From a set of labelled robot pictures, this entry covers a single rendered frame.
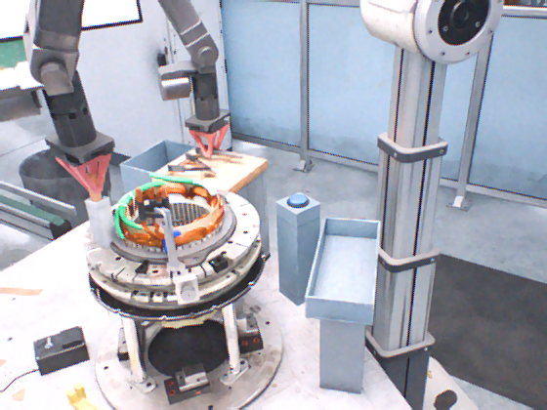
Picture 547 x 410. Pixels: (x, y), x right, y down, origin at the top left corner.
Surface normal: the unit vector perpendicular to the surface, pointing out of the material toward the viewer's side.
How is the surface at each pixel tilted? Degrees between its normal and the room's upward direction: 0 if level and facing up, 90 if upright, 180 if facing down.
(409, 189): 90
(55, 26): 107
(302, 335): 0
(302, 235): 90
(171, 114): 90
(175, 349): 0
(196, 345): 0
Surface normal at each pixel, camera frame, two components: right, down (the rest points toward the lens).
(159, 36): -0.55, 0.44
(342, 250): -0.04, -0.86
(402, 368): 0.34, 0.47
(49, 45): 0.27, 0.84
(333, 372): -0.22, 0.51
